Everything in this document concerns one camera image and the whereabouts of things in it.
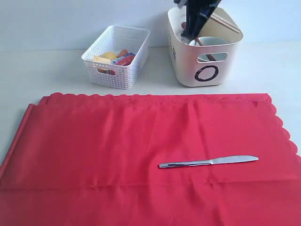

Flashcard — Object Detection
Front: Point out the silver table knife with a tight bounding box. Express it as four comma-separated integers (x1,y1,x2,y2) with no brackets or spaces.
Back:
158,155,259,169

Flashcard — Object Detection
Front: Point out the red scalloped table cloth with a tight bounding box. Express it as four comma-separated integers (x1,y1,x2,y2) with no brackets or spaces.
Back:
0,93,301,226

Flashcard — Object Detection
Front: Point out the yellow lemon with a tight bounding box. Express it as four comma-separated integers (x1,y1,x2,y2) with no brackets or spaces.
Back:
101,51,117,61

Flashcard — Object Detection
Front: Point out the white perforated plastic basket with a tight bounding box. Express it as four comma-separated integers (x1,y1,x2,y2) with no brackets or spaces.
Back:
81,25,151,89

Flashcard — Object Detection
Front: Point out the stainless steel cup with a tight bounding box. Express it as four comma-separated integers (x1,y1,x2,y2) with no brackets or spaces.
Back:
180,35,190,45

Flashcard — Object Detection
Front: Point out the cream plastic bin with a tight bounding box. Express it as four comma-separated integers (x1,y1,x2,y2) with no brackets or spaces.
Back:
167,7,244,87

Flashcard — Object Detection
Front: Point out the pale green ceramic bowl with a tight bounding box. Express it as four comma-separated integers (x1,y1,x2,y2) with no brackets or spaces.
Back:
189,36,229,62

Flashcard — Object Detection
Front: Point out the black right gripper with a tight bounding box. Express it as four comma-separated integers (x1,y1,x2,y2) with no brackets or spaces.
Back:
174,0,221,39

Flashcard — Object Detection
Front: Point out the red sausage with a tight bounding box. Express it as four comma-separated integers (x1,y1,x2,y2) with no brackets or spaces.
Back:
115,56,134,66

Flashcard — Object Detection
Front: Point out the brown wooden spoon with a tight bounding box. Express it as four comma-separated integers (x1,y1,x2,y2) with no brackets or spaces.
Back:
181,22,216,61

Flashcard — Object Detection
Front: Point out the blue white milk carton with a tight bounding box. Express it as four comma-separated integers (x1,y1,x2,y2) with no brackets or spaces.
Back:
111,52,135,66

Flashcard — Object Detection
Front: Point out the wooden chopstick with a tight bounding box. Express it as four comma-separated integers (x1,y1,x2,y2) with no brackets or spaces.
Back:
213,13,240,33
211,14,240,33

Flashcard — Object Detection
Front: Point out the yellow cheese wedge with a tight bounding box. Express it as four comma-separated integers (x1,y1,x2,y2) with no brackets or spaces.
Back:
93,56,111,64

